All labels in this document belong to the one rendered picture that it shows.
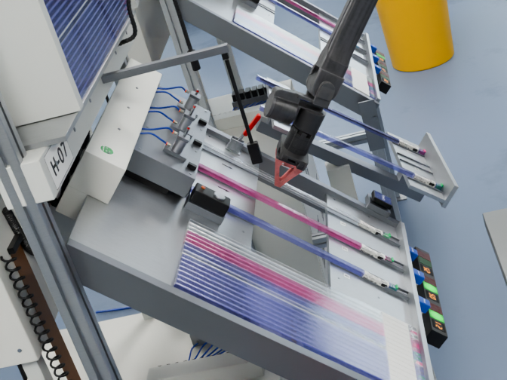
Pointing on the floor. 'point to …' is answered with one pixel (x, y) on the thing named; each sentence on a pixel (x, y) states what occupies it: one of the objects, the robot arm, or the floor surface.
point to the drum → (416, 33)
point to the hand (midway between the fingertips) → (278, 182)
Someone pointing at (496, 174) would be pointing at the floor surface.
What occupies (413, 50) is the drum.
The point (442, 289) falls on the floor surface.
